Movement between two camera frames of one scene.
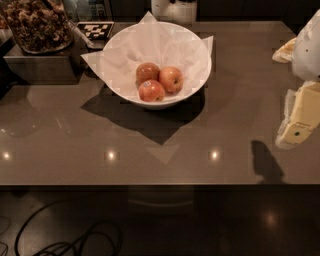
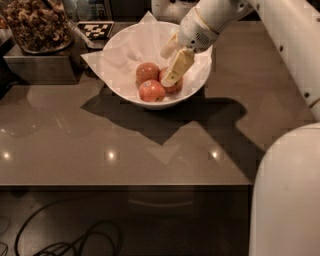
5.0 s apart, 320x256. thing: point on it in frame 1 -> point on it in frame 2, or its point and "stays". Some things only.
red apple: (171, 79) stays
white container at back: (175, 11) stays
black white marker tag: (98, 30) stays
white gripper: (307, 50) -> (194, 34)
